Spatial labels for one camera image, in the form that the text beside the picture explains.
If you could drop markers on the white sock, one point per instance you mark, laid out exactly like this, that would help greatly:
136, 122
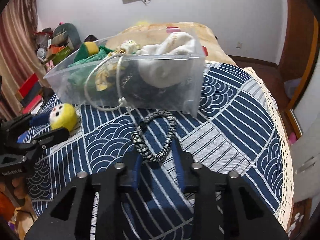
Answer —
162, 66

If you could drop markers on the green cardboard box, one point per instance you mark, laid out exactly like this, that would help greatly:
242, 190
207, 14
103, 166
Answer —
57, 54

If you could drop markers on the navy white patterned tablecloth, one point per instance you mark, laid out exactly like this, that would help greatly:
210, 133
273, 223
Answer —
236, 128

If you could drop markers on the striped red beige curtain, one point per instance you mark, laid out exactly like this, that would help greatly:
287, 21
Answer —
18, 57

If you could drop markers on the brown wooden door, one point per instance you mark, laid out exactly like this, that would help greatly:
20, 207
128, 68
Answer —
301, 47

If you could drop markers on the white wardrobe with hearts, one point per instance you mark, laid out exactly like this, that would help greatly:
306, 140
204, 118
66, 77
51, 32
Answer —
303, 109

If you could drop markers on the dark purple garment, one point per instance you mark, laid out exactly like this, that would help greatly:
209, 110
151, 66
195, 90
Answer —
90, 38

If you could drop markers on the yellow green sponge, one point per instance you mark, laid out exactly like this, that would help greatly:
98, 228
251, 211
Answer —
86, 50

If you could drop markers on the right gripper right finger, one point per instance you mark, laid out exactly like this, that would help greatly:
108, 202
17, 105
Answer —
187, 180

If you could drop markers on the floral patterned cloth pouch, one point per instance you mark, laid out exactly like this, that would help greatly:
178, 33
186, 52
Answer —
106, 73

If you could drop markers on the silver wire bangle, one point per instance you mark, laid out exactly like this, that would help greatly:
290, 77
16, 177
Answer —
122, 102

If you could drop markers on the grey green plush toy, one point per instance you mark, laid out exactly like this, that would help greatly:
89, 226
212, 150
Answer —
66, 34

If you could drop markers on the yellow plush doll head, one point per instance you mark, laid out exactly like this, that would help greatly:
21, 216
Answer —
63, 116

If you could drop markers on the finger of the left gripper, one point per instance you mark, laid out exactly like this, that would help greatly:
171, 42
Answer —
37, 119
46, 140

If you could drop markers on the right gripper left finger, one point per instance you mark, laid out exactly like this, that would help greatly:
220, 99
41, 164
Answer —
130, 177

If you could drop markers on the red box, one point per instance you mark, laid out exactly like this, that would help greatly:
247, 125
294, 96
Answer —
26, 87

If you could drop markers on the colourful fleece blanket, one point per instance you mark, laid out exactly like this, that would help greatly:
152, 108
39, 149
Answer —
147, 34

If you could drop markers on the clear plastic storage box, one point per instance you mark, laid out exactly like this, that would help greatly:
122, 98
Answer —
182, 97

